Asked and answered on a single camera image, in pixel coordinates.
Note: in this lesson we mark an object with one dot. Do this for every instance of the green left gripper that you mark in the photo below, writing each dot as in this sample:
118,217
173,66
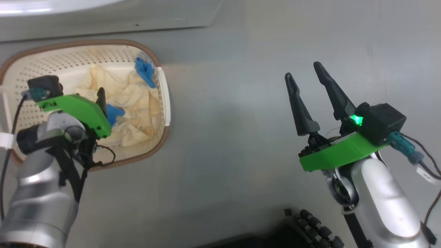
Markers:
79,108

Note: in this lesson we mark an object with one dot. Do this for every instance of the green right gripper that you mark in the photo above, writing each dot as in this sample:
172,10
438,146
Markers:
330,156

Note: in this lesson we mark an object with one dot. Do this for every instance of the cream and blue clothes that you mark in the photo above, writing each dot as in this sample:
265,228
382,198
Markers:
134,103

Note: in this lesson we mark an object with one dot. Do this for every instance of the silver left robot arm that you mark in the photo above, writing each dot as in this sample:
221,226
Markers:
41,206

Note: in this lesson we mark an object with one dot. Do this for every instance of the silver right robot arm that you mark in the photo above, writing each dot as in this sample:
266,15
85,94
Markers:
382,193

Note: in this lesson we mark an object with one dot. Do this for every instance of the white front-load washing machine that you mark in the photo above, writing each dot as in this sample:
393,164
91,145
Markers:
103,27

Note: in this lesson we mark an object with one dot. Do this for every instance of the cream perforated laundry basket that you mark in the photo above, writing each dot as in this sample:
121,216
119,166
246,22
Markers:
51,62

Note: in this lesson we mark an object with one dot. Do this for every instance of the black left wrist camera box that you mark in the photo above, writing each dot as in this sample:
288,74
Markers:
44,82

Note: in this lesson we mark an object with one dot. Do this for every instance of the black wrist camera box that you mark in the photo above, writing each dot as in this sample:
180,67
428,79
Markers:
382,120
44,82

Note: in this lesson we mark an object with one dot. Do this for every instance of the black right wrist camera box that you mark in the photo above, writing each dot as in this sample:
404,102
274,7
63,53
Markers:
382,120

